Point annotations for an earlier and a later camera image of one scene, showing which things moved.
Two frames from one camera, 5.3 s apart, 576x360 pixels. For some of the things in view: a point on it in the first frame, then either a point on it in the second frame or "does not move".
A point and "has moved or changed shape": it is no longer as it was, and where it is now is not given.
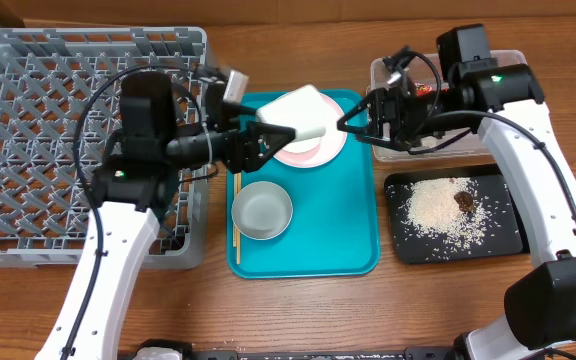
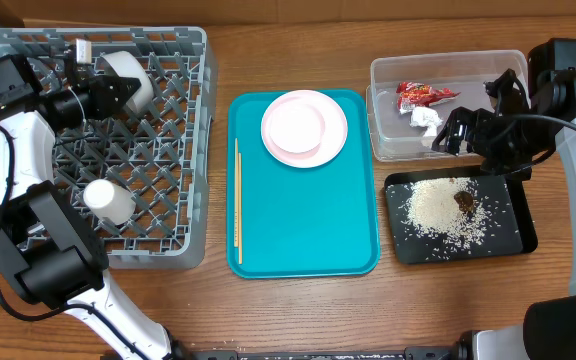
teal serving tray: [334, 229] does not move
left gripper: [247, 157] -> [100, 90]
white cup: [301, 110] has moved or changed shape
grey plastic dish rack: [42, 104] does not move
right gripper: [382, 118] -> [471, 129]
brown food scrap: [465, 201] does not move
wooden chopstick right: [238, 237] does not move
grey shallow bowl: [262, 210] has moved or changed shape
